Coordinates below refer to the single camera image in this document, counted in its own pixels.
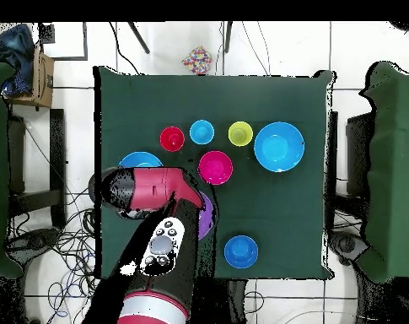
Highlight purple bowl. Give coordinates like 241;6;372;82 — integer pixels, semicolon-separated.
196;191;215;241

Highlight large light blue bowl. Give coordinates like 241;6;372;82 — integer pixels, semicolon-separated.
253;121;305;173
118;151;164;169

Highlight pink bowl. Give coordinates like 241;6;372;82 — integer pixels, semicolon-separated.
197;150;234;186

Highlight light blue cup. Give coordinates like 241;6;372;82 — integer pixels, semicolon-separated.
189;119;216;146

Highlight red cup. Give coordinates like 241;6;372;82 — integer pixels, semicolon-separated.
159;126;186;153

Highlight yellow cup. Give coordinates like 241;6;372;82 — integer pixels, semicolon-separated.
228;121;254;148

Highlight dark green tablecloth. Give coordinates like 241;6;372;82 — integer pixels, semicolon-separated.
94;65;336;281

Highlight small dark blue bowl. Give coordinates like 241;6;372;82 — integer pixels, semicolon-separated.
223;235;260;270

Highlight colourful patterned box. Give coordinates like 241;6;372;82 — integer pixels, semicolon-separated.
181;46;214;76

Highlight black tripod leg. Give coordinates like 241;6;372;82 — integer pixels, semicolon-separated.
223;21;234;54
126;21;151;55

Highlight black stool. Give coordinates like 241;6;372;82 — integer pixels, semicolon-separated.
8;108;67;229
345;111;376;197

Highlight cardboard box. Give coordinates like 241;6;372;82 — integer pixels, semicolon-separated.
8;50;56;109

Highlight blue denim cloth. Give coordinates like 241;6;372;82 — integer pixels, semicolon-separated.
0;23;35;97

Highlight black cable tangle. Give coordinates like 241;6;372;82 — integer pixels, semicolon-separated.
8;181;104;324

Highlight grey pedestal foot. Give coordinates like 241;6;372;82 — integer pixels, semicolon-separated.
328;230;368;265
6;228;61;259

